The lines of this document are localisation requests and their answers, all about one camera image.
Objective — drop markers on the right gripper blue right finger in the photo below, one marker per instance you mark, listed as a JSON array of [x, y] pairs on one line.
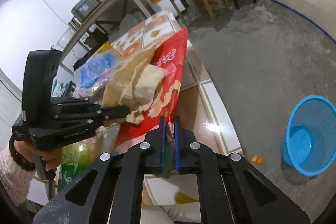
[[230, 189]]

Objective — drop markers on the green plastic bottle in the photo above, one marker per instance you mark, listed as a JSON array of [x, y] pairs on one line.
[[75, 158]]

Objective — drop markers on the blue plastic package bag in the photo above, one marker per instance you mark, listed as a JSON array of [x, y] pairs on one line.
[[97, 70]]

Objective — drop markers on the tan paper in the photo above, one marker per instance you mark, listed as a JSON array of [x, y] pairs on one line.
[[134, 85]]

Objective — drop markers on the red snack bag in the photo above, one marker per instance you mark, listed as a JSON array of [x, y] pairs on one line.
[[170, 58]]

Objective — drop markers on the left forearm pink sleeve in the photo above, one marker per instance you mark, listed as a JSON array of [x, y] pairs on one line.
[[14, 178]]

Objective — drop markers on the blue mesh trash basket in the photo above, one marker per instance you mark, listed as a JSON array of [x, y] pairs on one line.
[[309, 142]]

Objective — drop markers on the person's left hand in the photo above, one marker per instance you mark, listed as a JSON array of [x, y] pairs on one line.
[[52, 158]]

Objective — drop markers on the floral cushion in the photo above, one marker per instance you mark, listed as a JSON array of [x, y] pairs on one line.
[[59, 89]]

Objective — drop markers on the orange peel on floor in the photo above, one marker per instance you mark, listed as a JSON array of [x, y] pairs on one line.
[[257, 160]]

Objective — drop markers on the patterned tablecloth dining table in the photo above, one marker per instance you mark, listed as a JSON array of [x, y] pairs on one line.
[[201, 111]]

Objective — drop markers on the black clothes on shelf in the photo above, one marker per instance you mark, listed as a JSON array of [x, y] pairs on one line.
[[82, 60]]

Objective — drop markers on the clear glass bowl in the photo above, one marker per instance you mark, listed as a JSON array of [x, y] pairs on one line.
[[64, 39]]

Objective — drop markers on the black rice cooker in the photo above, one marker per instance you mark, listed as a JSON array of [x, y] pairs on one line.
[[83, 9]]

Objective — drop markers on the long grey side table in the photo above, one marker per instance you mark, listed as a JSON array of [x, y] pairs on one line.
[[93, 17]]

